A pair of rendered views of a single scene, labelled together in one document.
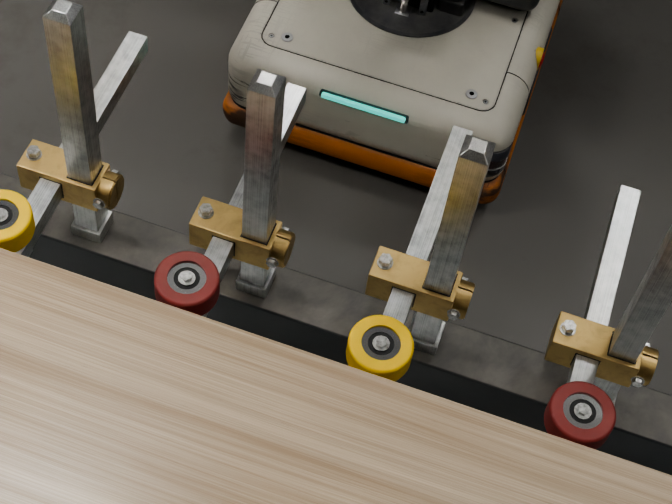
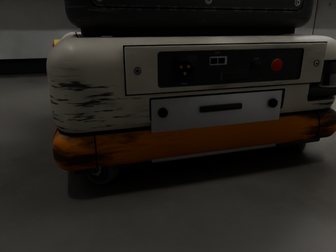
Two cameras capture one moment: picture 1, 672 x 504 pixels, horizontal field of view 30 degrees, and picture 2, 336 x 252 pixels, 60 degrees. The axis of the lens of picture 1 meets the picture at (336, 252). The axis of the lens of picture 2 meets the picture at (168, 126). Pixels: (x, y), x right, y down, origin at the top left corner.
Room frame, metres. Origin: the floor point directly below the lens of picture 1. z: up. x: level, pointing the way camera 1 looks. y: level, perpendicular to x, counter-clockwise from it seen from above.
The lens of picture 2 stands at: (2.75, -0.50, 0.30)
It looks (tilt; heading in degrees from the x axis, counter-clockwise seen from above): 19 degrees down; 151
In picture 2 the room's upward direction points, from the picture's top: straight up
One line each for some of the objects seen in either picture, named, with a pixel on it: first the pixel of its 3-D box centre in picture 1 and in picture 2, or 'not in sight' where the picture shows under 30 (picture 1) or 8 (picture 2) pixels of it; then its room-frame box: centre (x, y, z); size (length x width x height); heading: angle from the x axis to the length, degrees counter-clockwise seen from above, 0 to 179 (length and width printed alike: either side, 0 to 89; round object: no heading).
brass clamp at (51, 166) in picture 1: (71, 177); not in sight; (0.99, 0.37, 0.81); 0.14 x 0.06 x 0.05; 78
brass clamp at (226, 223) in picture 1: (242, 235); not in sight; (0.94, 0.13, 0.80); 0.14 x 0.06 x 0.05; 78
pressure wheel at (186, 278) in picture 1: (187, 299); not in sight; (0.80, 0.18, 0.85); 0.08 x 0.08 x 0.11
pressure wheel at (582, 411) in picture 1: (572, 429); not in sight; (0.70, -0.31, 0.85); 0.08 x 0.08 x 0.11
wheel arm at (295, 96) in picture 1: (243, 204); not in sight; (0.99, 0.14, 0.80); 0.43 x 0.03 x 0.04; 168
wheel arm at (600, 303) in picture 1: (596, 317); not in sight; (0.89, -0.35, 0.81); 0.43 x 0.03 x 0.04; 168
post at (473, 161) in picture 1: (445, 262); not in sight; (0.89, -0.14, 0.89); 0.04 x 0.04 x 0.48; 78
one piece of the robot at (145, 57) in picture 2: not in sight; (233, 66); (2.32, -0.12, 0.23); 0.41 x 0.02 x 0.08; 78
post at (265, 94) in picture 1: (260, 202); not in sight; (0.94, 0.11, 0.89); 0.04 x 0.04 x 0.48; 78
